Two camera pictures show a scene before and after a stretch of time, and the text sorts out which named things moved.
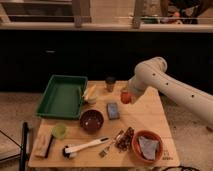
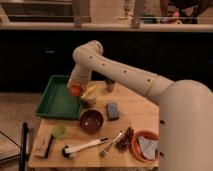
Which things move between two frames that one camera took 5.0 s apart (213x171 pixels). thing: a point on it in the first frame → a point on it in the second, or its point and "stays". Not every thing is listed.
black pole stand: [24, 145] stays
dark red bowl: [91, 121] stays
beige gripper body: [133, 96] → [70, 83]
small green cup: [59, 130] stays
